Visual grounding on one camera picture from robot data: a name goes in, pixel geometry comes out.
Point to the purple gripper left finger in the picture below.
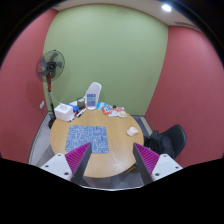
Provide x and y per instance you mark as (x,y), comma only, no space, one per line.
(77,160)

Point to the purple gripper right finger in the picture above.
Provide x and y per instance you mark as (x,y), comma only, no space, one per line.
(146,160)

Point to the pale pink computer mouse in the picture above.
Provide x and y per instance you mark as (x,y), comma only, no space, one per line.
(132,131)

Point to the blue patterned mouse pad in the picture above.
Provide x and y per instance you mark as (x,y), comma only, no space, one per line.
(80,135)

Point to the black office chair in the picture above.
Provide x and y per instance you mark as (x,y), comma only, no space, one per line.
(171,141)

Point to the round wooden table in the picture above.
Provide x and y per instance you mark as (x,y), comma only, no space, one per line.
(112,141)

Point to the white tissue box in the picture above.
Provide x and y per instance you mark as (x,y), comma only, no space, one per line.
(64,112)

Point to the black marker pen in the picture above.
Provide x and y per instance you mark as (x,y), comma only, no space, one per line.
(81,112)

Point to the orange snack packet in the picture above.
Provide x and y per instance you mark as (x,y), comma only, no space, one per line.
(107,110)

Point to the dark cylindrical can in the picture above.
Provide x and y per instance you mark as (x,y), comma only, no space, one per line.
(81,102)

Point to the white red snack packet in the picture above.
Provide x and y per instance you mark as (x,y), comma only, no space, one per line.
(118,112)

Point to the blue packet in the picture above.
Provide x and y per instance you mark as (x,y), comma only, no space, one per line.
(100,105)

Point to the black and red standing fan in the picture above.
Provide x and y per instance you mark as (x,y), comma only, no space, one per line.
(50,66)

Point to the ceiling light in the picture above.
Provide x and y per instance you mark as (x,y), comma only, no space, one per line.
(166,8)

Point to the white wall socket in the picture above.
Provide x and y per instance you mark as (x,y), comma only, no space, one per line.
(42,104)

